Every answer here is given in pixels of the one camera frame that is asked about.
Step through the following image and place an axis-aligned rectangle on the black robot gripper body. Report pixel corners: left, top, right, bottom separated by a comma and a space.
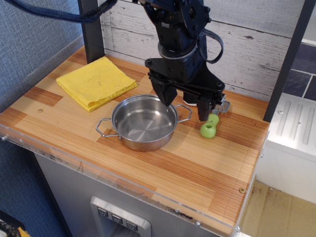
145, 52, 226, 105

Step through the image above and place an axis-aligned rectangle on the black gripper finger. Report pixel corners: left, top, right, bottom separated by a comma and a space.
150, 77, 177, 106
197, 97, 214, 121

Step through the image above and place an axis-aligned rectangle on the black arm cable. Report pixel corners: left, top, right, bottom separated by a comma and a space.
4, 0, 118, 23

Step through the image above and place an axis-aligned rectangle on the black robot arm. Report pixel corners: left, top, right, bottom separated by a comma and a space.
139, 0, 225, 121

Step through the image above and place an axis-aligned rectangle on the black right vertical post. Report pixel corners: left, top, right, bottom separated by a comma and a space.
263, 0, 316, 122

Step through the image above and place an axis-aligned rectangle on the silver dispenser button panel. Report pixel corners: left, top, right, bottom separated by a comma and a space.
90, 196, 152, 237

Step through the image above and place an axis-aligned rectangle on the plush sushi roll toy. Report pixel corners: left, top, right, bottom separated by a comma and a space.
183, 92, 198, 107

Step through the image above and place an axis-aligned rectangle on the stainless steel pot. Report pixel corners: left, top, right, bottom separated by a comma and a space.
96, 94, 193, 152

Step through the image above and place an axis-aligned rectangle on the yellow folded cloth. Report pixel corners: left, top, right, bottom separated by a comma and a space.
56, 57, 137, 112

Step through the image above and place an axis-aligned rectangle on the green grey toy spatula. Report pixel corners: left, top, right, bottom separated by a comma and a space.
200, 101, 230, 139

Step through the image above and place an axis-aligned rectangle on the grey toy fridge cabinet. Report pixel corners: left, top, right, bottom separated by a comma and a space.
36, 154, 236, 237

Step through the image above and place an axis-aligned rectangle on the black vertical post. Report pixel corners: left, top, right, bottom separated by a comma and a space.
78, 0, 105, 63
263, 0, 316, 122

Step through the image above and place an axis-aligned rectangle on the white ribbed side unit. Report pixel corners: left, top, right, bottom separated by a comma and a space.
256, 93, 316, 203

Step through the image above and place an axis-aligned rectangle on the yellow black object bottom corner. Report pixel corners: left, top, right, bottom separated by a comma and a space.
0, 211, 31, 237

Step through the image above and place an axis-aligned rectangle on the black left vertical post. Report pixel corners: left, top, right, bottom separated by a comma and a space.
78, 0, 105, 63

